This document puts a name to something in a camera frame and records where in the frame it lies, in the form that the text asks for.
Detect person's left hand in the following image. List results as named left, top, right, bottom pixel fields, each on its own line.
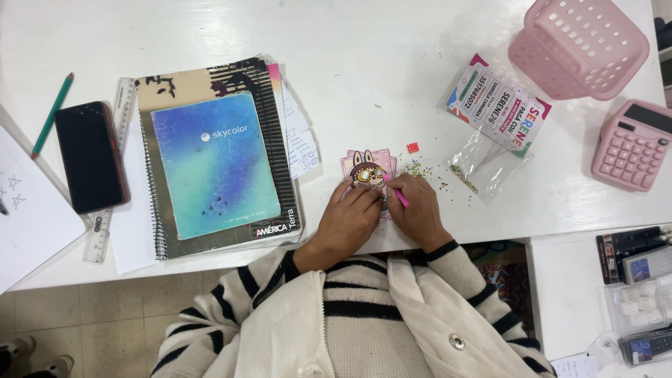
left=314, top=177, right=387, bottom=265

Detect person's right hand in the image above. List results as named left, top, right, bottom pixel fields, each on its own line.
left=385, top=173, right=453, bottom=254

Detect pink diamond art pen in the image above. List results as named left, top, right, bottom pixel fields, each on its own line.
left=382, top=173, right=411, bottom=209

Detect pink cartoon diamond art sticker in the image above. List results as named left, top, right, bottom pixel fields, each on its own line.
left=340, top=148, right=398, bottom=220

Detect scattered colourful beads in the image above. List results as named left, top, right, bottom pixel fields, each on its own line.
left=396, top=152, right=451, bottom=193

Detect clear plastic bead bag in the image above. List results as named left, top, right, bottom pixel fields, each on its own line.
left=447, top=126, right=533, bottom=204

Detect handwritten loose paper notes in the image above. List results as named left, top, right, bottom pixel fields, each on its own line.
left=267, top=63, right=321, bottom=182

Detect printed colourful flyer card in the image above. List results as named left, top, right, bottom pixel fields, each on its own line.
left=446, top=53, right=552, bottom=159

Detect black striped cream sweater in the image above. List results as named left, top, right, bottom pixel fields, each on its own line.
left=315, top=253, right=436, bottom=378

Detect striped spiral notebook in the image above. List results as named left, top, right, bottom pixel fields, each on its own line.
left=134, top=57, right=303, bottom=261

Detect colourful patterned bag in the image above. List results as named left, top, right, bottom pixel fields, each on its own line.
left=464, top=240, right=532, bottom=321

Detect blue softcover notebook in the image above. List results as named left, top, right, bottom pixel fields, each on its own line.
left=150, top=91, right=282, bottom=241

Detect cream button vest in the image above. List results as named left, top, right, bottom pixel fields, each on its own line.
left=216, top=256, right=543, bottom=378

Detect pink plastic basket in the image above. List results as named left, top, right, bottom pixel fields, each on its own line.
left=507, top=0, right=651, bottom=102

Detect black flat box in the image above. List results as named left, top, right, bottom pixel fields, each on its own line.
left=595, top=226, right=663, bottom=285

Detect pink calculator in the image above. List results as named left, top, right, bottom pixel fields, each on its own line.
left=591, top=99, right=672, bottom=192

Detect plain white paper sheet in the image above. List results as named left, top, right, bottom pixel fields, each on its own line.
left=109, top=120, right=159, bottom=275

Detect small white paper note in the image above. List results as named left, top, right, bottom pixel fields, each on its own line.
left=550, top=353, right=599, bottom=378

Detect clear plastic ruler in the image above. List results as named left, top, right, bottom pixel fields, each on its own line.
left=83, top=77, right=138, bottom=264

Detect clear box with blue label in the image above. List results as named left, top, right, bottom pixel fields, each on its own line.
left=622, top=244, right=672, bottom=286

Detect clear box of white pieces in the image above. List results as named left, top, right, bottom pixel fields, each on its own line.
left=603, top=277, right=672, bottom=338

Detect black smartphone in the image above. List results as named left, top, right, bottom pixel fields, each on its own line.
left=54, top=101, right=130, bottom=215

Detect dark box with blue label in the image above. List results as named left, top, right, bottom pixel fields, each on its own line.
left=617, top=328, right=672, bottom=367

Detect green pencil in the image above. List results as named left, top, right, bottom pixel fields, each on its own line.
left=30, top=72, right=75, bottom=160

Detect white paper with drawn stars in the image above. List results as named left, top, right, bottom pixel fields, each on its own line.
left=0, top=124, right=87, bottom=295

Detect white black shoe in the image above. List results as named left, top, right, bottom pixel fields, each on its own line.
left=23, top=355, right=75, bottom=378
left=0, top=336, right=36, bottom=368

